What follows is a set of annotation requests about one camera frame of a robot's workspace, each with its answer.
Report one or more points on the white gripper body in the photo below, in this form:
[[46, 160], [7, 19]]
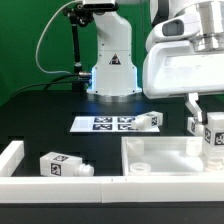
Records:
[[174, 69]]

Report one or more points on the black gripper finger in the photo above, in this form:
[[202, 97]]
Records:
[[191, 102]]

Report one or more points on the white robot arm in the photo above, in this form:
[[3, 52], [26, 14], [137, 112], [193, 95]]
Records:
[[114, 73]]

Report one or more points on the white tag sheet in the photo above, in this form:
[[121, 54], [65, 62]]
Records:
[[108, 124]]

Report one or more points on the white U-shaped obstacle fence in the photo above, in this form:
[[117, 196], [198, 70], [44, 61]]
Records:
[[104, 189]]

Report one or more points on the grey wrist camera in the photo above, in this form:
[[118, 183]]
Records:
[[178, 28]]

